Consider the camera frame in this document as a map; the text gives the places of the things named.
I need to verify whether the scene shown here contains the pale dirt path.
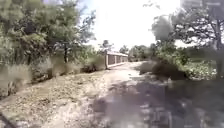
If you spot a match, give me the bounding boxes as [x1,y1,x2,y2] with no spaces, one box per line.
[49,60,224,128]

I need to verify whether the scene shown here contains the row of distant trees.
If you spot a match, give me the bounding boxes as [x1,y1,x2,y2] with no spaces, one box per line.
[99,39,158,63]

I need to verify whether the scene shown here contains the green bushes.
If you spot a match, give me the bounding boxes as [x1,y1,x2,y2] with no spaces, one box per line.
[136,49,218,81]

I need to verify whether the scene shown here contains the dry grass verge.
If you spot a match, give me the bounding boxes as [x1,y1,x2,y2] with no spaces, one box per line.
[0,68,111,128]

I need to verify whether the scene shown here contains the group of green trees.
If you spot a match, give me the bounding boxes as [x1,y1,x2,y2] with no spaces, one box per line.
[149,0,224,80]
[0,0,106,85]

